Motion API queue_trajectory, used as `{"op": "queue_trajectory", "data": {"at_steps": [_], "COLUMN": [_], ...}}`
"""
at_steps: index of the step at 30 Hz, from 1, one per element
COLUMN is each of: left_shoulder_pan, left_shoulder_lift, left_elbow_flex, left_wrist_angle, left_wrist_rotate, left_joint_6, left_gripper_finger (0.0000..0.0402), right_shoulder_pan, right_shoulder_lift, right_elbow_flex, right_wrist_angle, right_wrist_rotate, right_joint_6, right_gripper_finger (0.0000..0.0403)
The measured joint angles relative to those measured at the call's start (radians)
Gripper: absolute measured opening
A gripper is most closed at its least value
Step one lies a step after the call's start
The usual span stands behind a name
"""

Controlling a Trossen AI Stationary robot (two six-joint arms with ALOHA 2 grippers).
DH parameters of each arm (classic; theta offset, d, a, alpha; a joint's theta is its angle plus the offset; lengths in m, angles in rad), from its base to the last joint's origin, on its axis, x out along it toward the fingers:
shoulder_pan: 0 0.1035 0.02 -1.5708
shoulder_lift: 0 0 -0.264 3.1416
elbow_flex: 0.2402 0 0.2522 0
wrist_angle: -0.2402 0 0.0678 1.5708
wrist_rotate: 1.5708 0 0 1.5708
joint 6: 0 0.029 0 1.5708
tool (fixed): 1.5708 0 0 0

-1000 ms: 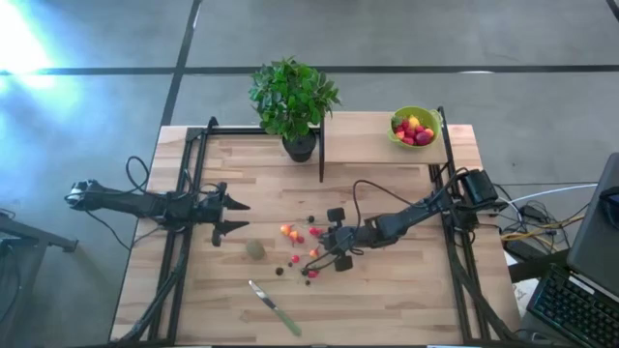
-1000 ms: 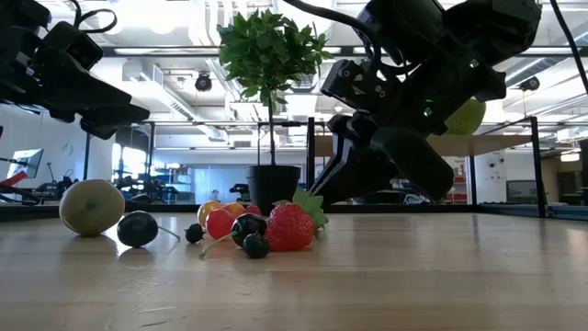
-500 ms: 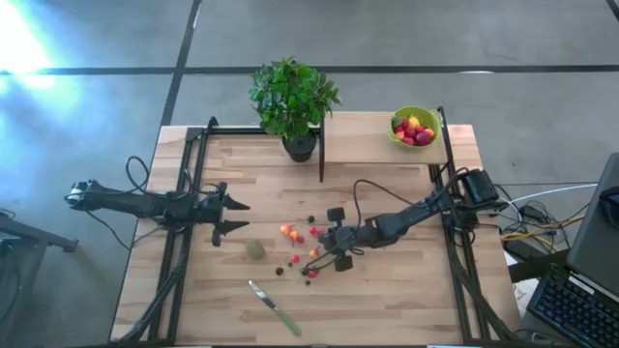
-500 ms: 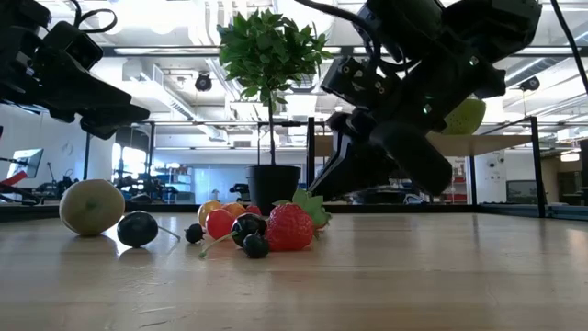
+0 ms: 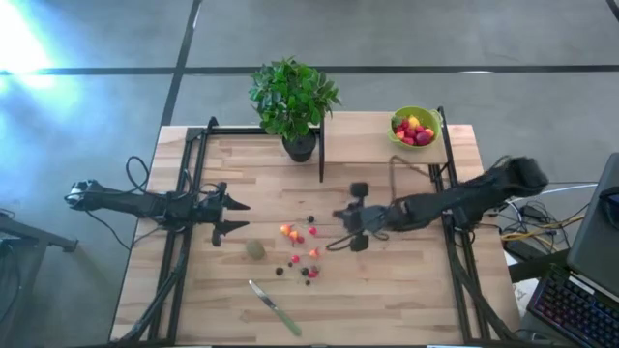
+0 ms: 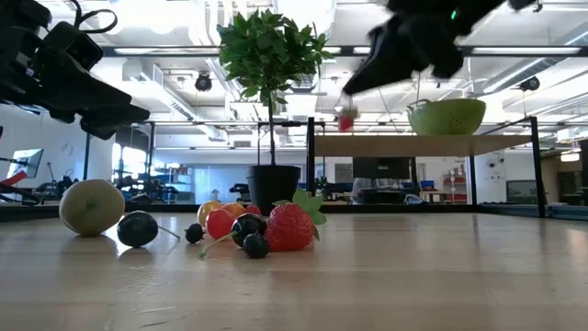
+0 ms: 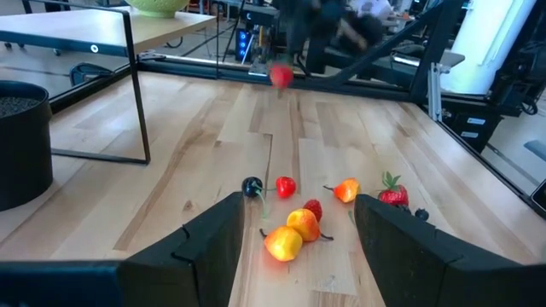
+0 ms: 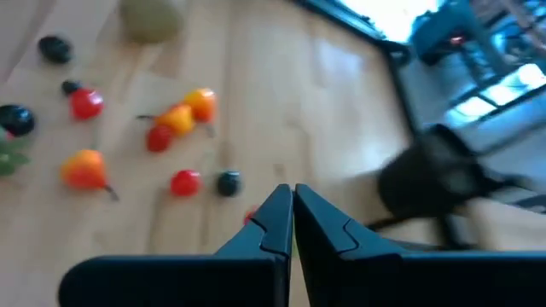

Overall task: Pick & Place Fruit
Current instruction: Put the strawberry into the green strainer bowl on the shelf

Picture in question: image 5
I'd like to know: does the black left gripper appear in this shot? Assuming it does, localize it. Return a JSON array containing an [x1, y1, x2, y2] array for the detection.
[[186, 181, 251, 247]]

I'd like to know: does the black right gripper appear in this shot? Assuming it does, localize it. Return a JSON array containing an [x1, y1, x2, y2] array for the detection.
[[332, 181, 392, 253]]

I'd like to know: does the green-brown kiwi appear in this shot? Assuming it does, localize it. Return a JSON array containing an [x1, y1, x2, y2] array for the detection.
[[245, 239, 266, 262]]

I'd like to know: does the wooden shelf with black legs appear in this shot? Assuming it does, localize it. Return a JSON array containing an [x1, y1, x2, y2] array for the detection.
[[317, 111, 449, 184]]

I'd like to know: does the green plastic colander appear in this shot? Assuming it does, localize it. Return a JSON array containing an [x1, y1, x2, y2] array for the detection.
[[387, 105, 442, 149]]

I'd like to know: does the green plant in black pot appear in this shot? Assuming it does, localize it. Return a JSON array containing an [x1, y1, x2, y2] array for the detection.
[[248, 56, 342, 164]]

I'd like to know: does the black metal stand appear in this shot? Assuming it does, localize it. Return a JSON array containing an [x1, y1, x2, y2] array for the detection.
[[0, 211, 79, 348]]

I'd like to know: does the white paper sheet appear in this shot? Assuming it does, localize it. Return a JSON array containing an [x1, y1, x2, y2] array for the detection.
[[505, 250, 539, 310]]

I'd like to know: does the black keyboard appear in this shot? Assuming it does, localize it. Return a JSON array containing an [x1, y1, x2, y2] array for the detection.
[[525, 264, 619, 348]]

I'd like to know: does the grey laptop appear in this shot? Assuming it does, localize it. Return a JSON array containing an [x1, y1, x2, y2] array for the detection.
[[565, 152, 619, 297]]

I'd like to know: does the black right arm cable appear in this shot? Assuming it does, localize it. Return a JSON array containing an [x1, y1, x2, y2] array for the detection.
[[324, 154, 434, 252]]

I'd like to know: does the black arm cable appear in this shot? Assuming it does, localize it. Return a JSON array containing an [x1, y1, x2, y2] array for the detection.
[[124, 155, 150, 194], [324, 154, 434, 252]]

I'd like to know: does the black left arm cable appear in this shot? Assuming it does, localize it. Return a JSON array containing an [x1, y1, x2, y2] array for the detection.
[[124, 155, 150, 194]]

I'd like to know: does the knife with green handle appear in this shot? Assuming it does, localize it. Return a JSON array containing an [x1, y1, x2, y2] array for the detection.
[[248, 278, 303, 338]]

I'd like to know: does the yellow floor cable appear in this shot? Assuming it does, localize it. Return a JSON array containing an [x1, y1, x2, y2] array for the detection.
[[501, 215, 586, 242]]

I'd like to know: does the white floor cable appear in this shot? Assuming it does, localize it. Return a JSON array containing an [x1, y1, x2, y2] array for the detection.
[[507, 182, 599, 202]]

